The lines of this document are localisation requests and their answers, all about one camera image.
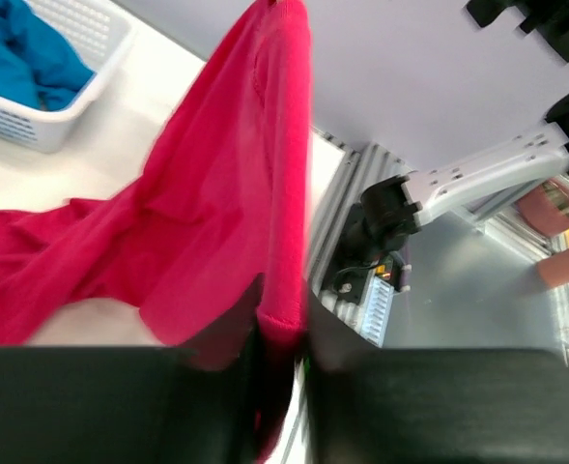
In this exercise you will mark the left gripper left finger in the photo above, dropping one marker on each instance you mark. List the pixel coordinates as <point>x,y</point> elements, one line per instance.
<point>190,403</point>

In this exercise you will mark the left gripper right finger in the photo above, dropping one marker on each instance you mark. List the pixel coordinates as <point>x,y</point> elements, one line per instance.
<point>488,405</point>

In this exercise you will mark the pink magenta t shirt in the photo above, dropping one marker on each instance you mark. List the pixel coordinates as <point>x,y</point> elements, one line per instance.
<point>221,201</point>

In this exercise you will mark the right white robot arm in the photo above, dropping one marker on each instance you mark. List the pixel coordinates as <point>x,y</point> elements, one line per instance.
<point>393,209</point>

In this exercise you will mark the blue cloth in basket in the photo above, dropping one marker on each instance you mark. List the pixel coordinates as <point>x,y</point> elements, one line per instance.
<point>38,66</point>

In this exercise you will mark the white plastic basket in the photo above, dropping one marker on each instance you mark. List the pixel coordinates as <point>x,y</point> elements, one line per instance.
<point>101,38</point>

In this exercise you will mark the white slotted cable duct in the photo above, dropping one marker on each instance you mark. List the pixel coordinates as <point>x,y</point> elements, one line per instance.
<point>375,310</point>

